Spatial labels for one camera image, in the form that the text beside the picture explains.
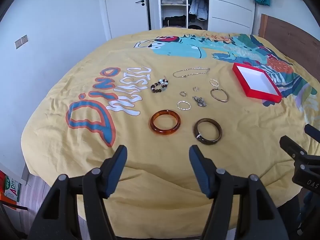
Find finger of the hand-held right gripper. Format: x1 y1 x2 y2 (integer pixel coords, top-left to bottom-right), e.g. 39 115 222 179
304 124 320 143
279 135 308 159

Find silver chain necklace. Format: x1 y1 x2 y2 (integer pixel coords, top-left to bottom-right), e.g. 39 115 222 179
173 67 210 79

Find white wardrobe door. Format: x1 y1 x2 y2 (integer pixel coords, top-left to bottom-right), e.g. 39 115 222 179
208 0 256 34

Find wooden headboard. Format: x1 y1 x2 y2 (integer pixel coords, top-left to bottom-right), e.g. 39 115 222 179
258 14 320 64

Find thin silver bangle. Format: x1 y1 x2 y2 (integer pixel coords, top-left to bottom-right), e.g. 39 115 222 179
210 87 229 103

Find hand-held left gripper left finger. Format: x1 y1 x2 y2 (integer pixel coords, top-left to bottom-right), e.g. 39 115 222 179
27 145 128 240

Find white open shelf unit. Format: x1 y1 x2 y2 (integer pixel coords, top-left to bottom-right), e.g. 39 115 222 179
157 0 188 30

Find amber resin bangle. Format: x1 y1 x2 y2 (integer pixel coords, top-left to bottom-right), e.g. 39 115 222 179
149 109 181 137

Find hanging clothes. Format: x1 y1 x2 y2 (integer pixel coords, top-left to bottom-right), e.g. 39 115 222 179
187 0 209 21

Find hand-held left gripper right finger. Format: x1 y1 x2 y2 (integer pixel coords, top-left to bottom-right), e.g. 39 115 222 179
189 144 287 240

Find large twisted silver hoop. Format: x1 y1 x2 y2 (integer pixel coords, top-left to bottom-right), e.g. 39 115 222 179
177 100 192 111

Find silver link watch band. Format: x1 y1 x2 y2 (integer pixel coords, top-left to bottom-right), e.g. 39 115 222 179
192 95 207 107

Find folded dark clothes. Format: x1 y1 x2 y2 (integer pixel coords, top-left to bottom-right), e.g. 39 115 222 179
162 15 187 28

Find dark brown bangle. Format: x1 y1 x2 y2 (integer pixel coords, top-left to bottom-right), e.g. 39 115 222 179
193 118 222 146

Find red jewelry box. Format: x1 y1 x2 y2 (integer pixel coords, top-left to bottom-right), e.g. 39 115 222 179
232 63 282 103

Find yellow printed blanket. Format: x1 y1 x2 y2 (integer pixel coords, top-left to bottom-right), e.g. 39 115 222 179
21 27 320 227

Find wall light switch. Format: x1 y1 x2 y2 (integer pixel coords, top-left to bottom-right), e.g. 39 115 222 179
14 35 29 49

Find green and red carton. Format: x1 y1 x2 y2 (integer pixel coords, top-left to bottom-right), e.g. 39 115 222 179
0 171 23 210

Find beaded charm bracelet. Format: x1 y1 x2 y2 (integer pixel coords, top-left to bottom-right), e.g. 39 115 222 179
150 79 169 93

